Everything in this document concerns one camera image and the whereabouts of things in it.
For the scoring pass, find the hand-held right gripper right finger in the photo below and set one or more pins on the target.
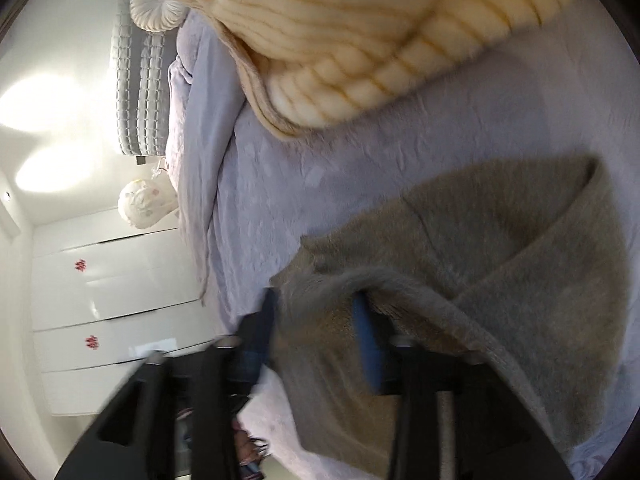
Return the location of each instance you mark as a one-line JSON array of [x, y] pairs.
[[369, 350]]

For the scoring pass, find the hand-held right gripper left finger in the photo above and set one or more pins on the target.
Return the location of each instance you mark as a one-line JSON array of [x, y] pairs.
[[260, 332]]

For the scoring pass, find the grey knit sweater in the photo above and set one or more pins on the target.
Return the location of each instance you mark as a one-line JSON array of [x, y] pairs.
[[500, 260]]

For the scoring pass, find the white wardrobe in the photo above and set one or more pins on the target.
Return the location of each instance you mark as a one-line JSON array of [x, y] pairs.
[[125, 285]]

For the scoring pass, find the lavender embossed bed cover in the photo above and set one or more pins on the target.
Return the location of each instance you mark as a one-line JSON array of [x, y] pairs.
[[325, 185]]

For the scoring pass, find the white floral stuffed bag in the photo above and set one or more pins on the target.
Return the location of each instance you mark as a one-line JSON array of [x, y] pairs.
[[147, 205]]

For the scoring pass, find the lavender duvet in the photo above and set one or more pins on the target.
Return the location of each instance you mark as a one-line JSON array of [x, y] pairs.
[[200, 160]]

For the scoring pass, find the grey quilted headboard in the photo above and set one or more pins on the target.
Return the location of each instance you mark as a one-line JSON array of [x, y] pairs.
[[140, 90]]

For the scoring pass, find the cream striped fleece garment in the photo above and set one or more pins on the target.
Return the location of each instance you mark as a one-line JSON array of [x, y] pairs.
[[350, 35]]

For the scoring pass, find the cream round pleated pillow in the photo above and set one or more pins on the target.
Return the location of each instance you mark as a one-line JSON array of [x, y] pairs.
[[152, 10]]

